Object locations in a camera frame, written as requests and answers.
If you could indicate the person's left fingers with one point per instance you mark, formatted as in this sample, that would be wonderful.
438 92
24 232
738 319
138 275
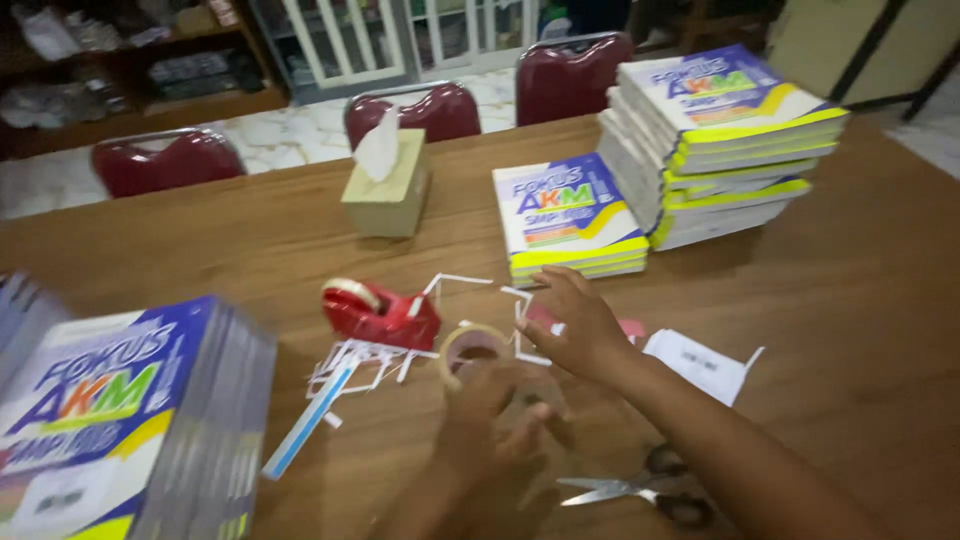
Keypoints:
487 401

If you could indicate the tall stack of workbooks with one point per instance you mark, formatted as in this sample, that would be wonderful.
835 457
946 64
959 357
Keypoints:
712 135

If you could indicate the person's left hand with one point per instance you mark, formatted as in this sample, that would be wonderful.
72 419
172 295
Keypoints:
491 442

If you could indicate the red tape dispenser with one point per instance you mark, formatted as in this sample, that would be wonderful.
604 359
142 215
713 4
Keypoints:
379 319

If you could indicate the blue and white paper strip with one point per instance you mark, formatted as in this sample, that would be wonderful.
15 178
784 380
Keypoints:
304 427

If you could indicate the red padded chair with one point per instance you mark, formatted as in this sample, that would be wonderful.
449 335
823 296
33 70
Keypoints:
566 75
165 161
435 112

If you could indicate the pile of white paper strips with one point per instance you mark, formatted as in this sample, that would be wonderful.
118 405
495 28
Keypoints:
360 364

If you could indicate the person's right hand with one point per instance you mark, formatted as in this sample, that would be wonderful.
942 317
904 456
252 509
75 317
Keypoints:
592 337

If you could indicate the beige panel with dark frame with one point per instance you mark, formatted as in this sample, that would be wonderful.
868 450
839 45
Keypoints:
862 52

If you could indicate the short stack of workbooks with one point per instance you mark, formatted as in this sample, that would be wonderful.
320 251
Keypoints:
562 217

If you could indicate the white tissue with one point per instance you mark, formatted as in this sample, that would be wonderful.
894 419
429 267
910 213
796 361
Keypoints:
379 146

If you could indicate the person's right fingers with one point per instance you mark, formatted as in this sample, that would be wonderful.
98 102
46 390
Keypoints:
553 311

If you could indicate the white paper sheet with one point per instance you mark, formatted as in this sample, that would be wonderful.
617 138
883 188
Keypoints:
701 364

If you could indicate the thick blue-spined workbook stack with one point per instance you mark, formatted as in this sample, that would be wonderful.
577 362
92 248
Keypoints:
112 427

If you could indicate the white framed glass cabinet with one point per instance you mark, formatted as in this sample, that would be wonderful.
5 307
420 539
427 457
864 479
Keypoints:
390 37

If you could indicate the wooden shelf with goods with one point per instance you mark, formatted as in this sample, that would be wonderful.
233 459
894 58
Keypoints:
112 67

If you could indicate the grey-edged stack of books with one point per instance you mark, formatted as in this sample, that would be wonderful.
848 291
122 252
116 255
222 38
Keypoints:
22 315

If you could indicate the clear adhesive tape roll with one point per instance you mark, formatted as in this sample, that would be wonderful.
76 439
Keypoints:
459 341

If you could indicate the beige tissue box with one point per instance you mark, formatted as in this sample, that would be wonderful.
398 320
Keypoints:
390 195

